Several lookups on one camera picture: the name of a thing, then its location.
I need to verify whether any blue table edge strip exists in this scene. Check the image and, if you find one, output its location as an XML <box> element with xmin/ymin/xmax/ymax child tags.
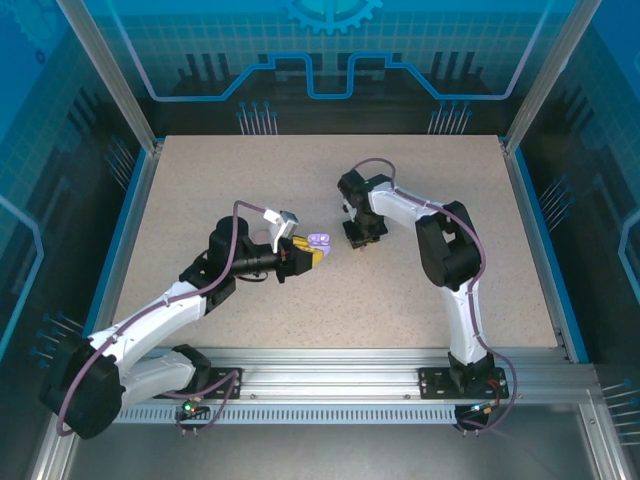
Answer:
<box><xmin>512</xmin><ymin>144</ymin><xmax>594</xmax><ymax>365</ymax></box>
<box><xmin>73</xmin><ymin>144</ymin><xmax>151</xmax><ymax>351</ymax></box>

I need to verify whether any grey metal tray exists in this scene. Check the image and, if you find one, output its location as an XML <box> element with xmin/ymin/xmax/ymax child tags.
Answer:
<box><xmin>27</xmin><ymin>388</ymin><xmax>624</xmax><ymax>480</ymax></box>

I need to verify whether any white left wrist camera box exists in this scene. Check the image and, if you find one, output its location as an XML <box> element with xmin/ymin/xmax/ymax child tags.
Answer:
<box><xmin>261</xmin><ymin>208</ymin><xmax>302</xmax><ymax>252</ymax></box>

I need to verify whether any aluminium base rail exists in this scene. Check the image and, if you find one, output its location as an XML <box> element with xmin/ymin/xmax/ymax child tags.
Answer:
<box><xmin>64</xmin><ymin>346</ymin><xmax>599</xmax><ymax>404</ymax></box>

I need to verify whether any aluminium side frame rail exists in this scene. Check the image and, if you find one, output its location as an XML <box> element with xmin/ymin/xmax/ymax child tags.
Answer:
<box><xmin>84</xmin><ymin>141</ymin><xmax>164</xmax><ymax>334</ymax></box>
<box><xmin>501</xmin><ymin>139</ymin><xmax>576</xmax><ymax>364</ymax></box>

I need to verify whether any slotted metal cable duct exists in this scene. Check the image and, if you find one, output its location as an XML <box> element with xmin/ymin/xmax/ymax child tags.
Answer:
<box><xmin>78</xmin><ymin>405</ymin><xmax>464</xmax><ymax>426</ymax></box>

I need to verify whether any aluminium frame post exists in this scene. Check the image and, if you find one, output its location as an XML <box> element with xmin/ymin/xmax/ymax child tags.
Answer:
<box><xmin>55</xmin><ymin>0</ymin><xmax>164</xmax><ymax>154</ymax></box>
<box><xmin>502</xmin><ymin>0</ymin><xmax>604</xmax><ymax>154</ymax></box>

